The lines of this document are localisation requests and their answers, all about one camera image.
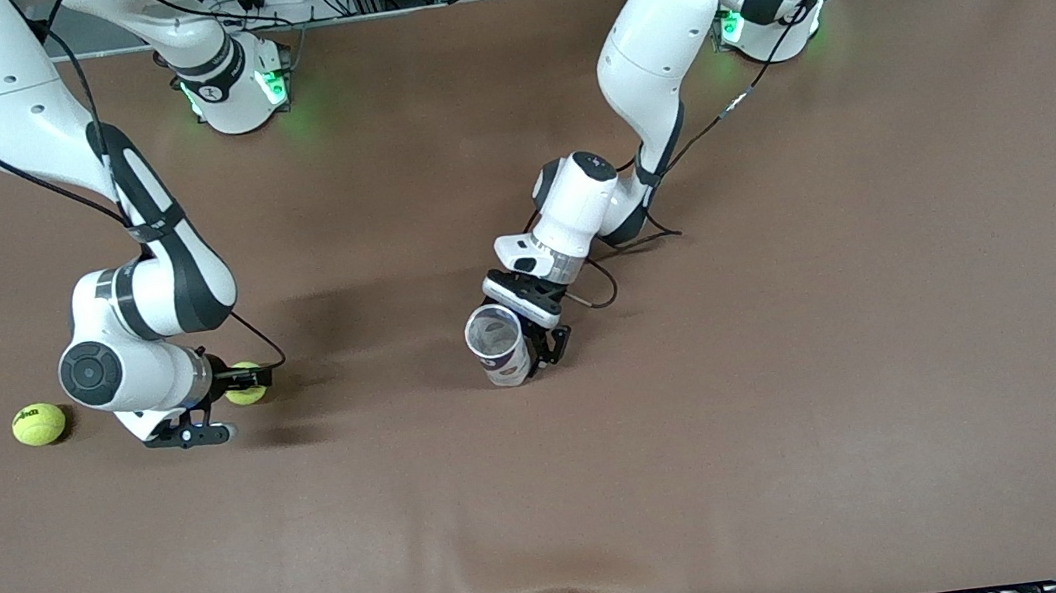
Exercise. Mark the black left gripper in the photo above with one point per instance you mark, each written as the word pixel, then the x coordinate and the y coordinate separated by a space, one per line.
pixel 554 339

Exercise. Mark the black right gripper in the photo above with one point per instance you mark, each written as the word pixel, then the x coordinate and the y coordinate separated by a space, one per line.
pixel 222 376

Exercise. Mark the yellow-green tennis ball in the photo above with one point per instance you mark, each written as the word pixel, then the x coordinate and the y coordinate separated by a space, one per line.
pixel 39 425
pixel 248 397

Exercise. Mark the white blue tennis ball can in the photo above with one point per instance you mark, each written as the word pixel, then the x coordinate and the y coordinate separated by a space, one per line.
pixel 501 360

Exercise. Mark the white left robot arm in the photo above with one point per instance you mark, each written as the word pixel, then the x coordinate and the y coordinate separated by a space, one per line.
pixel 659 49

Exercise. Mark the brown table mat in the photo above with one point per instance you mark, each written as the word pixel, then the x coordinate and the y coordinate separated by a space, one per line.
pixel 797 354

